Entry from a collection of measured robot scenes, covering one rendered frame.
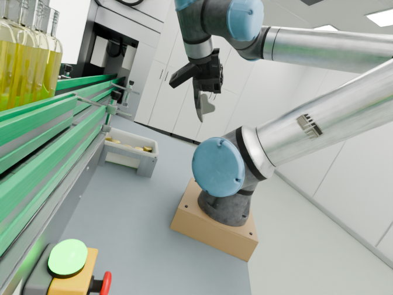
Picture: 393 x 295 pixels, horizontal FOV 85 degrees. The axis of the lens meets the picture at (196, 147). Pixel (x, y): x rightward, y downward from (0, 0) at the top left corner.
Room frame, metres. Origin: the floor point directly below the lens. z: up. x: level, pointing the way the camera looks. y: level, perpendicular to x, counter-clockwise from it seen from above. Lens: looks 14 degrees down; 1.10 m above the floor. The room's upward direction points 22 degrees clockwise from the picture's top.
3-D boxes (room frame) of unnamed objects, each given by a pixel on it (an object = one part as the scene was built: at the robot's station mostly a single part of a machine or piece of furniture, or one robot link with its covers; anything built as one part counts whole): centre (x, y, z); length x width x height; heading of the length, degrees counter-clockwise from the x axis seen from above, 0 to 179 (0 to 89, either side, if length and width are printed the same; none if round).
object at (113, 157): (0.75, 0.27, 0.79); 0.27 x 0.17 x 0.08; 108
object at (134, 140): (0.75, 0.24, 0.80); 0.22 x 0.17 x 0.09; 108
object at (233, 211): (0.56, -0.13, 0.87); 0.15 x 0.15 x 0.10
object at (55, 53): (0.46, 0.38, 0.99); 0.06 x 0.06 x 0.21; 18
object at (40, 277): (0.23, 0.10, 0.79); 0.07 x 0.07 x 0.07; 18
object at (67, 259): (0.23, 0.10, 0.84); 0.04 x 0.04 x 0.03
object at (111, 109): (0.61, 0.30, 0.95); 0.17 x 0.03 x 0.12; 108
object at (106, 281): (0.24, 0.06, 0.79); 0.04 x 0.03 x 0.04; 18
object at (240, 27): (0.51, 0.02, 1.26); 0.11 x 0.11 x 0.08; 64
